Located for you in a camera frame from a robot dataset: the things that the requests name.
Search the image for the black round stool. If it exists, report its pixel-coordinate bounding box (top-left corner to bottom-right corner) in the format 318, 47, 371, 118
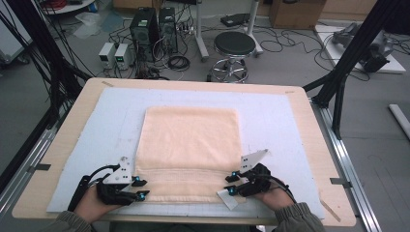
207, 30, 258, 84

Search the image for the white round table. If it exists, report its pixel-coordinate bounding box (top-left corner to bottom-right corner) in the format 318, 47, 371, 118
41, 0, 97, 15

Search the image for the silver aluminium rail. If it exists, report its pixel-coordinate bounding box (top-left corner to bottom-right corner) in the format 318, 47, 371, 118
0, 129, 57, 220
310, 98, 383, 232

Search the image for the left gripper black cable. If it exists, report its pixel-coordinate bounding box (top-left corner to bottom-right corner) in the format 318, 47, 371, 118
67, 163, 121, 213

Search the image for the person's right hand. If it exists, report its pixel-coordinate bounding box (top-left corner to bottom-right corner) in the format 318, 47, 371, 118
258, 183, 297, 213

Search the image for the cream terry towel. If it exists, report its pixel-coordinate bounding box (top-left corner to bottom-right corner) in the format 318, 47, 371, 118
132, 105, 249, 212

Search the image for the grey machine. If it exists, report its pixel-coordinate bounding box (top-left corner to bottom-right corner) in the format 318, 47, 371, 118
331, 21, 395, 73

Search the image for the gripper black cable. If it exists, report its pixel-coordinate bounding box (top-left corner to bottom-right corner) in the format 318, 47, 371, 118
253, 173, 298, 205
67, 163, 121, 213

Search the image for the white tube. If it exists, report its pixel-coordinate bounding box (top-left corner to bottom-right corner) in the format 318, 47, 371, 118
388, 102, 410, 140

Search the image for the white floor board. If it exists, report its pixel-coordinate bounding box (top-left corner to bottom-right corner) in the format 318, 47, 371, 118
313, 22, 407, 75

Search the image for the white metal stand leg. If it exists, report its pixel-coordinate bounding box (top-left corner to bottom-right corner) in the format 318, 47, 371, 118
245, 0, 265, 59
193, 0, 211, 63

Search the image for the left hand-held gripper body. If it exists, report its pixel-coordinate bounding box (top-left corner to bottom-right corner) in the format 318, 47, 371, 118
96, 156, 140, 207

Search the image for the cardboard box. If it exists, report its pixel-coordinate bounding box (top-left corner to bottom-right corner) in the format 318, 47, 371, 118
268, 0, 327, 31

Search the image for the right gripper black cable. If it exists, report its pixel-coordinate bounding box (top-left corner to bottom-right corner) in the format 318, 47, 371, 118
253, 173, 298, 205

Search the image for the black computer tower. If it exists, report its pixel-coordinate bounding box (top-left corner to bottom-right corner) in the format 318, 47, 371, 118
158, 7, 179, 55
129, 7, 161, 63

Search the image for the pale blue foam mat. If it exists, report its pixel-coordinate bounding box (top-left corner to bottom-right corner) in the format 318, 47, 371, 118
46, 86, 326, 220

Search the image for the black flat device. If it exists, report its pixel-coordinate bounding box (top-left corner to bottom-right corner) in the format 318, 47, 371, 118
220, 13, 251, 28

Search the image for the black metal frame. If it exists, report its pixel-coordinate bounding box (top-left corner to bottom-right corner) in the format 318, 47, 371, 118
0, 0, 93, 194
302, 0, 410, 140

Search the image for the clear plastic bag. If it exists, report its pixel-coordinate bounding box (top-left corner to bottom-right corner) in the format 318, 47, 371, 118
73, 11, 125, 41

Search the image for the person's left hand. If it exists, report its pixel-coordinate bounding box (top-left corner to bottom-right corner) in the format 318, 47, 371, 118
73, 186, 123, 224

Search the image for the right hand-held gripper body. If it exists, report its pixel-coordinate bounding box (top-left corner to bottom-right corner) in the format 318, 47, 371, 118
237, 148, 276, 198

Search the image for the coiled black cable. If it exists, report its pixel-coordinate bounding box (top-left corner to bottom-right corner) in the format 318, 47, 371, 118
166, 54, 191, 73

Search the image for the wooden strip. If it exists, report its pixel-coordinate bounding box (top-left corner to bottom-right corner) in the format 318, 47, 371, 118
318, 197, 342, 223

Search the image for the white bench power supply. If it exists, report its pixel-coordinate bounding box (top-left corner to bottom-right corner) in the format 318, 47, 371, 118
113, 43, 132, 71
98, 42, 117, 70

